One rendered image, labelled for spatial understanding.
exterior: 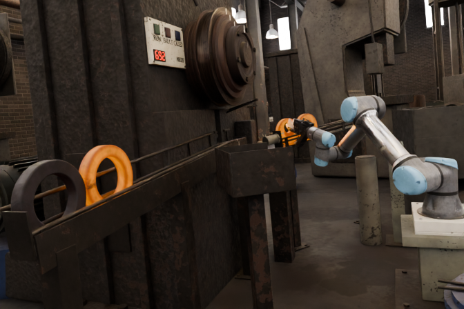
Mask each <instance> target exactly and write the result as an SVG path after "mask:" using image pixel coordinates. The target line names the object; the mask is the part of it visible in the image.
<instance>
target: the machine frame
mask: <svg viewBox="0 0 464 309"><path fill-rule="evenodd" d="M197 2H198V4H199V6H197V7H196V6H195V3H194V1H193V0H19V3H20V8H21V20H22V26H23V37H24V43H25V50H26V61H27V68H28V79H29V85H30V96H31V103H32V114H33V120H34V128H35V139H36V146H37V157H38V162H39V161H43V160H53V159H58V160H62V161H66V162H68V163H70V164H71V165H73V166H74V167H75V168H76V169H77V170H78V171H79V167H80V165H81V162H82V160H83V158H84V157H85V155H86V154H87V153H88V152H89V151H90V150H91V149H93V148H94V147H96V146H102V145H114V146H117V147H119V148H121V149H122V150H123V151H124V152H125V153H126V155H127V156H128V158H129V160H130V161H132V160H134V159H138V158H140V157H143V156H146V155H149V154H151V153H154V152H157V151H159V150H163V149H165V148H168V147H171V146H174V145H176V144H179V143H182V142H185V141H188V140H190V139H194V138H196V137H199V136H202V135H203V134H207V133H210V132H213V131H217V135H218V137H217V135H216V133H215V134H212V139H213V145H216V144H218V143H222V142H225V141H226V132H223V130H225V129H230V131H229V141H230V140H233V137H236V134H235V122H236V121H242V120H251V119H250V111H249V108H238V109H237V110H234V111H232V112H229V113H226V112H227V111H229V108H232V107H235V106H230V105H229V104H228V105H226V106H224V107H218V106H216V105H214V104H213V103H212V102H211V101H202V100H201V99H199V98H198V97H197V96H196V95H195V94H194V92H193V91H192V90H191V87H190V85H189V83H188V81H187V78H186V75H185V71H184V69H178V68H169V67H164V66H155V65H151V64H148V52H147V45H146V31H145V25H144V17H150V18H152V19H156V20H158V21H162V22H164V23H168V24H171V25H172V26H176V27H178V28H182V34H184V31H185V28H186V27H187V25H188V24H189V23H190V22H191V21H195V20H197V19H198V17H199V15H200V14H201V13H202V12H204V11H205V10H215V9H216V8H220V7H223V8H226V9H227V10H228V11H229V12H230V13H231V14H233V13H232V5H231V0H197ZM238 105H240V103H239V104H238ZM238 105H236V106H238ZM190 194H191V208H192V215H193V229H194V237H195V251H196V258H197V272H198V279H199V287H200V301H201V308H202V309H205V308H206V307H207V306H208V305H209V304H210V303H211V302H212V300H214V298H215V297H216V296H217V295H218V294H219V293H220V292H221V290H222V289H223V288H224V287H225V286H226V285H227V283H228V282H230V280H232V278H233V277H234V276H235V275H236V274H237V273H238V272H239V270H240V269H241V268H242V252H241V244H240V229H239V221H238V206H237V198H233V197H232V196H230V195H229V194H228V193H227V192H226V191H225V190H223V189H222V188H221V187H220V186H219V185H218V178H217V171H215V172H214V173H212V174H211V175H209V176H207V177H205V178H204V179H202V180H201V181H198V182H197V183H195V184H194V185H192V186H191V187H190ZM67 203H68V192H67V189H65V190H62V191H59V192H56V193H54V194H52V195H48V196H47V197H43V209H44V216H45V220H46V219H48V218H51V217H53V216H55V215H58V214H59V213H61V212H64V211H65V210H66V206H67ZM77 257H78V264H79V275H80V281H81V293H82V300H83V306H84V309H180V308H179V301H178V293H177V280H176V273H175V260H174V252H173V239H172V232H171V218H170V211H169V204H168V200H167V201H165V202H164V203H162V204H160V205H158V206H157V207H155V208H153V209H152V210H150V211H148V212H147V213H145V214H143V215H142V216H140V217H138V218H136V219H135V220H133V221H132V222H130V223H128V224H126V225H125V226H123V227H122V228H120V229H118V230H116V231H114V232H113V233H111V234H110V235H108V236H107V237H104V238H103V239H101V240H100V241H98V242H97V243H94V244H93V245H91V246H90V247H88V248H87V249H85V250H82V251H81V252H79V253H78V254H77Z"/></svg>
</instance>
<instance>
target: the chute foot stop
mask: <svg viewBox="0 0 464 309"><path fill-rule="evenodd" d="M1 214H2V217H3V224H4V228H5V232H6V237H7V241H8V247H9V251H10V258H11V259H16V260H24V261H37V255H36V251H35V245H34V240H33V236H32V230H31V226H30V219H29V215H28V212H24V211H2V212H1Z"/></svg>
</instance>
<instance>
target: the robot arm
mask: <svg viewBox="0 0 464 309"><path fill-rule="evenodd" d="M385 112H386V105H385V102H384V101H383V100H382V99H381V98H380V97H377V96H375V95H369V96H361V97H348V98H346V99H345V100H344V101H343V103H342V105H341V109H340V113H341V117H342V119H343V121H345V122H347V123H351V122H352V123H353V127H352V128H351V129H350V131H349V132H348V133H347V134H346V135H345V136H344V138H343V139H342V140H341V142H340V143H339V144H338V145H337V146H333V145H334V143H335V142H336V137H335V136H334V135H333V134H331V133H330V132H327V131H324V130H321V129H319V128H317V127H315V126H314V123H312V122H310V121H309V120H308V119H306V121H305V118H303V119H302V120H300V119H293V121H292V122H291V120H290V119H289V121H288V123H286V127H287V129H288V130H289V131H291V132H294V133H295V134H300V137H299V139H298V140H297V142H296V145H297V147H301V146H303V145H304V144H305V142H306V140H307V139H310V140H312V141H315V142H316V151H315V156H314V157H315V159H314V163H315V164H316V165H317V166H327V165H328V163H329V161H333V160H337V159H346V158H348V157H350V156H351V155H352V149H353V148H354V147H355V146H356V145H357V143H358V142H359V141H360V140H361V139H362V138H363V137H364V136H365V135H367V136H368V137H369V139H370V140H371V141H372V143H373V144H374V145H375V146H376V147H377V149H378V150H379V151H380V152H381V154H382V155H383V156H384V157H385V158H386V160H387V161H388V162H389V163H390V165H391V166H392V167H393V168H392V173H393V179H394V185H395V186H396V188H397V189H398V190H399V191H401V192H402V193H403V194H406V195H420V194H422V193H424V192H426V195H425V199H424V202H423V205H422V212H423V213H425V214H427V215H431V216H435V217H459V216H462V215H464V209H463V206H462V203H461V200H460V199H459V196H458V168H457V162H456V160H454V159H448V158H440V157H426V158H425V162H424V163H423V162H422V161H421V160H420V159H419V158H418V157H417V156H416V155H412V154H410V153H408V151H406V149H405V148H404V147H403V146H402V145H401V143H400V142H399V141H398V140H397V139H396V138H395V136H394V135H393V134H392V133H391V132H390V131H389V130H388V129H387V128H386V126H385V125H384V124H383V123H382V122H381V119H382V118H383V117H384V115H385Z"/></svg>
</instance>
